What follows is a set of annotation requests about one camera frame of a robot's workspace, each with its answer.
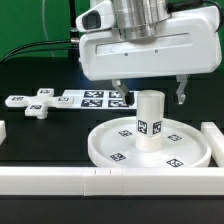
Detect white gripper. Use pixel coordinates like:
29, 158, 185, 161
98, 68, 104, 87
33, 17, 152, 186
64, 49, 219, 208
79, 6, 222, 105

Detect white round table top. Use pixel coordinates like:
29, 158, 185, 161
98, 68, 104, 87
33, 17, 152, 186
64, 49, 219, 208
88, 116, 211, 168

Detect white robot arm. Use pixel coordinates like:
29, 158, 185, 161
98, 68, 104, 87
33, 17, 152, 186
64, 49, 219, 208
76, 0, 224, 105

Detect white marker sheet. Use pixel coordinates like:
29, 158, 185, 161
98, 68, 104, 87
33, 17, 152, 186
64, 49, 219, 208
63, 90, 137, 110

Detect white cross-shaped table base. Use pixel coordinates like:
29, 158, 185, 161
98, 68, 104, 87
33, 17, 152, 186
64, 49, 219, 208
5, 88, 74, 119

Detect white right fence rail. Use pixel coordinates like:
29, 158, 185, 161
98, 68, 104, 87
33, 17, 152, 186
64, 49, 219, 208
201, 122, 224, 168

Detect white fence rail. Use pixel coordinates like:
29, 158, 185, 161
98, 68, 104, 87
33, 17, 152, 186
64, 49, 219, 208
0, 121, 6, 145
0, 167, 224, 196
201, 122, 224, 168

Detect black cable with connector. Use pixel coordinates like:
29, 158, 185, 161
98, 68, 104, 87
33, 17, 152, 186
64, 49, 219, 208
0, 37, 81, 64

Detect black vertical cable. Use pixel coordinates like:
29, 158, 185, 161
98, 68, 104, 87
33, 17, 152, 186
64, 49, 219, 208
68, 0, 80, 38

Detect thin white cable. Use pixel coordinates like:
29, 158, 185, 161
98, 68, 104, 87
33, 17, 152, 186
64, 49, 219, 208
41, 0, 55, 58

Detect white left fence rail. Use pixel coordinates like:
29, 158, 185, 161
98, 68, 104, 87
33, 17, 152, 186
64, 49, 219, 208
0, 121, 6, 145

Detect white front fence rail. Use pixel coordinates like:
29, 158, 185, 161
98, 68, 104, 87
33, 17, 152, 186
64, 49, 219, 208
0, 167, 224, 196

